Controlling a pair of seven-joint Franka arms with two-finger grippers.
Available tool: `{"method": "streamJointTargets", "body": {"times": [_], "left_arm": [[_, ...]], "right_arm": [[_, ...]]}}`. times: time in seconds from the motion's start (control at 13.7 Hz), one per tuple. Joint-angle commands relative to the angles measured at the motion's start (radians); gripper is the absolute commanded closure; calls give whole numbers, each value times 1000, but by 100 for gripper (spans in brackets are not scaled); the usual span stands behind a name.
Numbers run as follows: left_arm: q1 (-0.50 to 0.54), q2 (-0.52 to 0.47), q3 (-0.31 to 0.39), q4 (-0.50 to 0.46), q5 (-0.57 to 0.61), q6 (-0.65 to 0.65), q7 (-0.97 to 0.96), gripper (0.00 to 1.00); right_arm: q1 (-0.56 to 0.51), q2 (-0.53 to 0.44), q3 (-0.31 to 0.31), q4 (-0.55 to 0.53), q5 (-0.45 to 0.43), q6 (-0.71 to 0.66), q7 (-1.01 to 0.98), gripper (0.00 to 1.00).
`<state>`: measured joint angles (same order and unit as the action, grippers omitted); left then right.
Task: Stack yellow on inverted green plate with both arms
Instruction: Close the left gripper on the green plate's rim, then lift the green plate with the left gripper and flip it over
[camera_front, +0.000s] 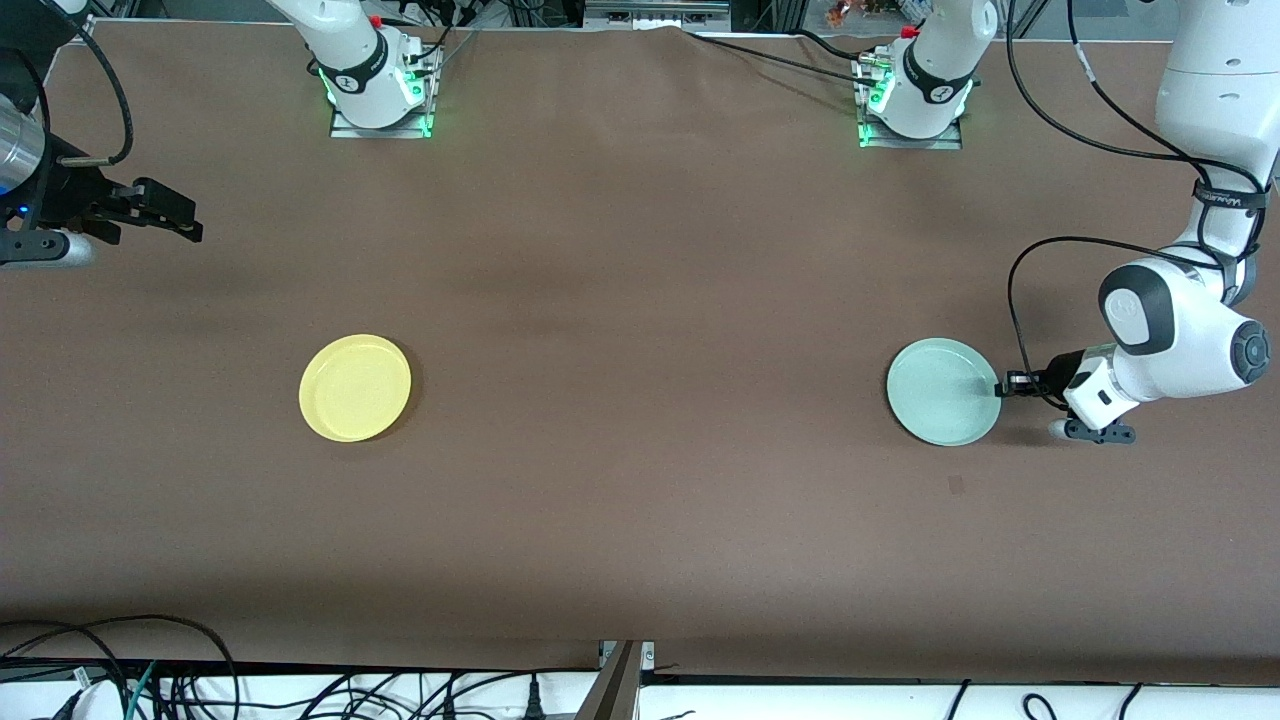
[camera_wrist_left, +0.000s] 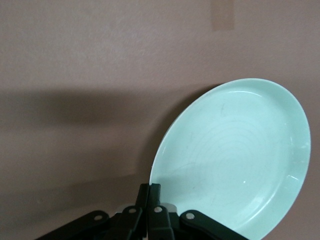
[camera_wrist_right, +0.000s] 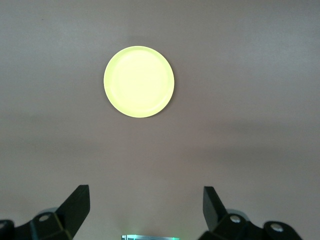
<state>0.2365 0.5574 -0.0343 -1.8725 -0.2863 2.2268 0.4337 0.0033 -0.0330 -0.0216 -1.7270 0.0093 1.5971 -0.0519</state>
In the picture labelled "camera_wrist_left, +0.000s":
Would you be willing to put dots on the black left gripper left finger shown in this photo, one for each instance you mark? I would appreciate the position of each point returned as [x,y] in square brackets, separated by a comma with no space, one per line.
[125,220]

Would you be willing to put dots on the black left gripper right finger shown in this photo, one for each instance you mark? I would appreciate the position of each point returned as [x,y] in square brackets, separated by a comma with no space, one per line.
[165,220]

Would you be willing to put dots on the pale green round plate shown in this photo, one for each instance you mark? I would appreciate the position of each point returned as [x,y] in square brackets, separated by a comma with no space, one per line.
[232,155]

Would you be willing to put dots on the brown table cover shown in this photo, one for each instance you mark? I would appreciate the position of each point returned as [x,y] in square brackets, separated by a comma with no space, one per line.
[75,62]

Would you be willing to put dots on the small brown tape patch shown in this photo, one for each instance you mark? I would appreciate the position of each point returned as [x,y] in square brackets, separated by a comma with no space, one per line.
[223,13]

